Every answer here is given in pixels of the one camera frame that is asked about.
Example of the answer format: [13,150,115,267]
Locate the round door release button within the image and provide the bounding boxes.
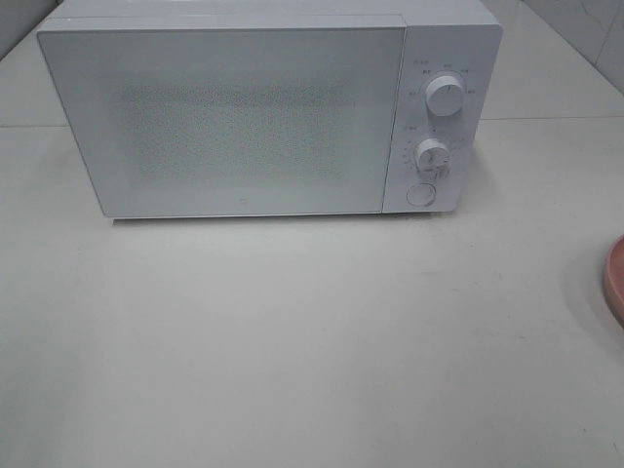
[406,182,436,208]

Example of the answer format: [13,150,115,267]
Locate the white microwave door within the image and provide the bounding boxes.
[38,28,404,218]

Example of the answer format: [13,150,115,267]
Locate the pink round plate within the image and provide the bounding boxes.
[603,237,624,326]

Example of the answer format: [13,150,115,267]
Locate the white lower timer knob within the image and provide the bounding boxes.
[415,137,450,172]

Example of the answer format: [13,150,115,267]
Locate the white upper power knob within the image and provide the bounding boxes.
[425,72,465,117]

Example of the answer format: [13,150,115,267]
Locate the white microwave oven body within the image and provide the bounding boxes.
[37,1,503,217]

